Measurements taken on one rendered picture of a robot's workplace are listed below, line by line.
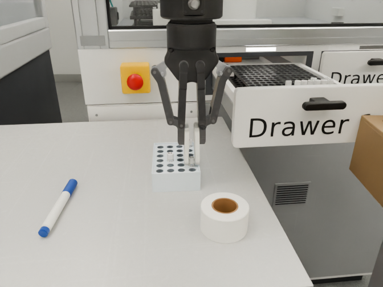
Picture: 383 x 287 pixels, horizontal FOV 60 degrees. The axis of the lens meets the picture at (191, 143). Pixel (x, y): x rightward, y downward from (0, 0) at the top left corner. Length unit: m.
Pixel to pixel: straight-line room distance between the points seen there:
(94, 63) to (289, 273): 0.67
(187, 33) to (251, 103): 0.17
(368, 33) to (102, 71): 0.71
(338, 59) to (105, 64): 0.62
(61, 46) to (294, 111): 3.99
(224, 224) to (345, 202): 0.83
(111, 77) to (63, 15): 3.50
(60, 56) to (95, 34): 3.60
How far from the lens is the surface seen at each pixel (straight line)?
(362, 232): 1.38
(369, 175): 0.66
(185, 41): 0.49
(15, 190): 0.67
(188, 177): 0.57
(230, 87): 0.71
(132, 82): 0.82
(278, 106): 0.60
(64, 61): 4.48
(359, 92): 0.66
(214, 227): 0.47
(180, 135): 0.56
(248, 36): 0.91
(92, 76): 0.91
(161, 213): 0.54
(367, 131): 0.66
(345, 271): 1.48
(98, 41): 0.89
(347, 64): 1.01
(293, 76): 0.81
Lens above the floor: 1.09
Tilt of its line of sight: 25 degrees down
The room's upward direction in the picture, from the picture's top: straight up
